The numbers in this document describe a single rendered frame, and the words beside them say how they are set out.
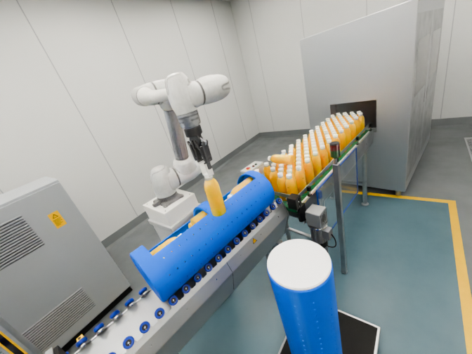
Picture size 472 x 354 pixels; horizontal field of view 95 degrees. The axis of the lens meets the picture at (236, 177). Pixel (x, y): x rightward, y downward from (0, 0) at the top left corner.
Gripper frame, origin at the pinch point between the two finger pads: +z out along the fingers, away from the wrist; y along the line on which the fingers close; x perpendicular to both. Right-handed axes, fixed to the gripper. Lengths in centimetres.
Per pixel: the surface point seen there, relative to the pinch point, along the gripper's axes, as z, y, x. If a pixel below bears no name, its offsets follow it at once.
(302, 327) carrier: 71, 42, -6
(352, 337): 134, 47, 34
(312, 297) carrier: 51, 48, -3
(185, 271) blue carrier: 40.4, -1.8, -28.5
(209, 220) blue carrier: 29.0, -6.2, -4.8
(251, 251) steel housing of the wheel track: 64, -2, 13
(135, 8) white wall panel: -175, -310, 164
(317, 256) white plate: 45, 43, 13
